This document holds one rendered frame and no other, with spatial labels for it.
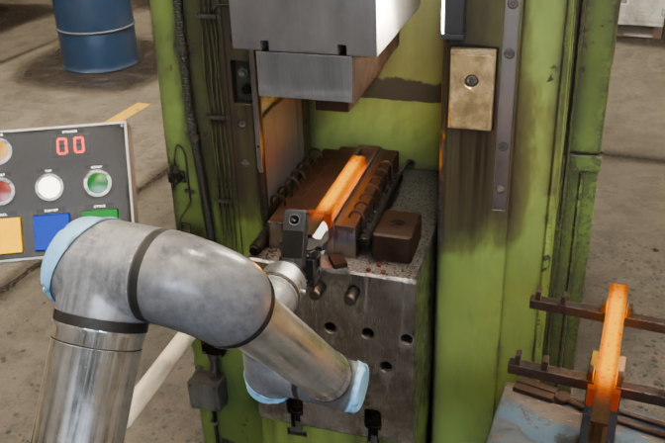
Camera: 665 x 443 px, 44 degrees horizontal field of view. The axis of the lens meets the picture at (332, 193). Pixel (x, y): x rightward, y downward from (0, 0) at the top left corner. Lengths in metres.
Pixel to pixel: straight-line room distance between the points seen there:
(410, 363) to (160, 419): 1.21
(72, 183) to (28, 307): 1.76
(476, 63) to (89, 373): 1.00
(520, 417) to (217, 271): 0.93
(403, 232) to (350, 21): 0.46
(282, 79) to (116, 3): 4.69
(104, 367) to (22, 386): 2.10
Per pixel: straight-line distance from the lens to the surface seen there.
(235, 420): 2.40
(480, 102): 1.70
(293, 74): 1.65
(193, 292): 0.96
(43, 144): 1.85
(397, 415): 1.93
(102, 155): 1.82
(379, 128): 2.17
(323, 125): 2.21
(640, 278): 3.60
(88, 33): 6.30
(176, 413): 2.84
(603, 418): 1.34
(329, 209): 1.76
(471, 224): 1.84
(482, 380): 2.07
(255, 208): 1.98
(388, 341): 1.80
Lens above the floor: 1.82
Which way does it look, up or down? 26 degrees down
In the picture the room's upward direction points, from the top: 2 degrees counter-clockwise
